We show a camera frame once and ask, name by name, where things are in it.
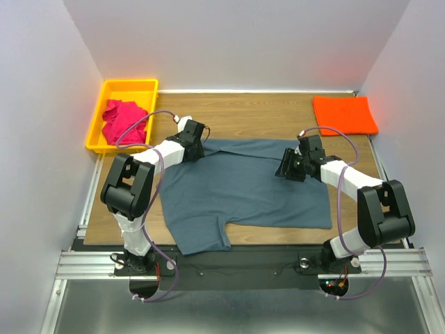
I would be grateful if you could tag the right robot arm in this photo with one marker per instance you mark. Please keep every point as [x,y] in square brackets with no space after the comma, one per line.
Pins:
[383,210]

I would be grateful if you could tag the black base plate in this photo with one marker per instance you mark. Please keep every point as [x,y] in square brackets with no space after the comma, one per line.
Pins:
[240,268]

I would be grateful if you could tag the folded orange t-shirt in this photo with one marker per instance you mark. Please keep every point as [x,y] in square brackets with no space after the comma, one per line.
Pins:
[349,115]

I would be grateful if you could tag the magenta t-shirt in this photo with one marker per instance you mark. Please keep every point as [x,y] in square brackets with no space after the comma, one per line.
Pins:
[118,117]

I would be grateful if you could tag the yellow plastic bin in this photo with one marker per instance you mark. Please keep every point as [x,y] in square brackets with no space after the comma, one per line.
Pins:
[143,92]

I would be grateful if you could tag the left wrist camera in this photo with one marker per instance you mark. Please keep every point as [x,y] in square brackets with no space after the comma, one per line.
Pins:
[181,122]

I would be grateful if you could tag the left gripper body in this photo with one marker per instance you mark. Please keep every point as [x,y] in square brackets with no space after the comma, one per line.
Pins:
[196,149]

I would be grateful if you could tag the grey-blue t-shirt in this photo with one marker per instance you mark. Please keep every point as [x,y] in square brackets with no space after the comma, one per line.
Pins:
[235,182]

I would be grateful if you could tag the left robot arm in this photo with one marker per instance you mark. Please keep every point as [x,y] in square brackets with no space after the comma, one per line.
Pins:
[127,191]

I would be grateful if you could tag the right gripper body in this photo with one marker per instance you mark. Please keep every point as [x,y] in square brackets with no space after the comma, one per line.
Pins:
[287,165]

